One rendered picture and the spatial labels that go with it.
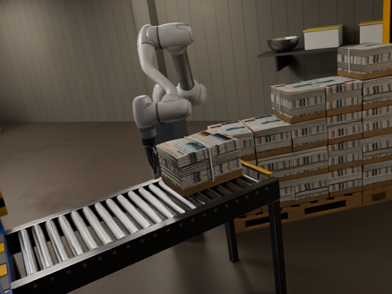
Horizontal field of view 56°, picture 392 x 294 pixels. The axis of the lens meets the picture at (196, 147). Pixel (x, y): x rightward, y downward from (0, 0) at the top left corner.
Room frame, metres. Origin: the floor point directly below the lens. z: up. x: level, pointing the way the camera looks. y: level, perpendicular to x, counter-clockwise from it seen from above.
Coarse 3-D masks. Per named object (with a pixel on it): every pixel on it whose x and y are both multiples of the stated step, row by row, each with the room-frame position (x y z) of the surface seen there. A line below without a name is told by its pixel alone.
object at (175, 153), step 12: (168, 144) 1.97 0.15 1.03; (180, 144) 1.94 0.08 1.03; (192, 144) 1.92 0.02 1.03; (168, 156) 1.85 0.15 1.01; (180, 156) 1.76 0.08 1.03; (192, 156) 1.78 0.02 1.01; (204, 156) 1.81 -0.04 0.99; (168, 168) 1.90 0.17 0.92; (180, 168) 1.75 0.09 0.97; (192, 168) 1.78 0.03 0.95; (204, 168) 1.80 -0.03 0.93; (180, 180) 1.76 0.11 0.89; (192, 180) 1.78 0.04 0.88; (204, 180) 1.80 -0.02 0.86
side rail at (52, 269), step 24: (240, 192) 1.71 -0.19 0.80; (264, 192) 1.76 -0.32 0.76; (192, 216) 1.56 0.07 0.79; (216, 216) 1.62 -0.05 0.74; (120, 240) 1.43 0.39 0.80; (144, 240) 1.44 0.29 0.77; (168, 240) 1.49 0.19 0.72; (72, 264) 1.30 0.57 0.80; (96, 264) 1.34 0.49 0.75; (120, 264) 1.39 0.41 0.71; (24, 288) 1.22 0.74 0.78; (48, 288) 1.25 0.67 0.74; (72, 288) 1.29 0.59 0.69
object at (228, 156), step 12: (204, 132) 2.09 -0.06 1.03; (216, 132) 2.06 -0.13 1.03; (216, 144) 1.86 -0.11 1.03; (228, 144) 1.87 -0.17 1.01; (216, 156) 1.84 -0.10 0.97; (228, 156) 1.87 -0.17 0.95; (240, 156) 1.90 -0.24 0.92; (216, 168) 1.84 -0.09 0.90; (228, 168) 1.87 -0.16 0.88; (240, 168) 1.90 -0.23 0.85
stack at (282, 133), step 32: (224, 128) 2.81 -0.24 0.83; (256, 128) 2.68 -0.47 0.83; (288, 128) 2.65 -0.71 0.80; (320, 128) 2.68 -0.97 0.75; (352, 128) 2.71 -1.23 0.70; (256, 160) 2.66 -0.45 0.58; (288, 160) 2.64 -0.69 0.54; (320, 160) 2.67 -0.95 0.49; (352, 160) 2.70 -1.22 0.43; (288, 192) 2.65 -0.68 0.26; (320, 192) 2.68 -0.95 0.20; (352, 192) 2.72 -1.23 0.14; (224, 224) 2.75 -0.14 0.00
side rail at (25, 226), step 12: (156, 180) 2.04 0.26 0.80; (120, 192) 1.94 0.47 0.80; (84, 204) 1.86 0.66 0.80; (132, 204) 1.94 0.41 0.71; (48, 216) 1.77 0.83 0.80; (84, 216) 1.82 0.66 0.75; (96, 216) 1.85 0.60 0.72; (12, 228) 1.70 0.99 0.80; (24, 228) 1.68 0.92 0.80; (60, 228) 1.76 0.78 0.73; (72, 228) 1.78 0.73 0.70; (12, 240) 1.65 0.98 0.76; (48, 240) 1.72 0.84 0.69; (12, 252) 1.64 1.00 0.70
